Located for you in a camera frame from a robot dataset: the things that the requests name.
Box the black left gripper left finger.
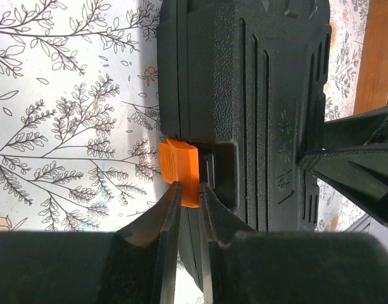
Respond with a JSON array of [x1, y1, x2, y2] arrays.
[[0, 182, 182, 303]]

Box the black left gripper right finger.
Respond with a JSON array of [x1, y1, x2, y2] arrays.
[[199, 183, 388, 303]]

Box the orange compartment tray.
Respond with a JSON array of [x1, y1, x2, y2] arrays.
[[354, 1, 388, 115]]

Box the floral table mat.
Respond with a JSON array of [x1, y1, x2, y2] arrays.
[[0, 0, 372, 304]]

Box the dark green tool case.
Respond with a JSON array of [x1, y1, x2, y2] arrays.
[[157, 0, 332, 289]]

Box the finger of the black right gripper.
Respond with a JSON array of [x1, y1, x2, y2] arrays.
[[323, 105, 388, 149], [299, 142, 388, 228]]

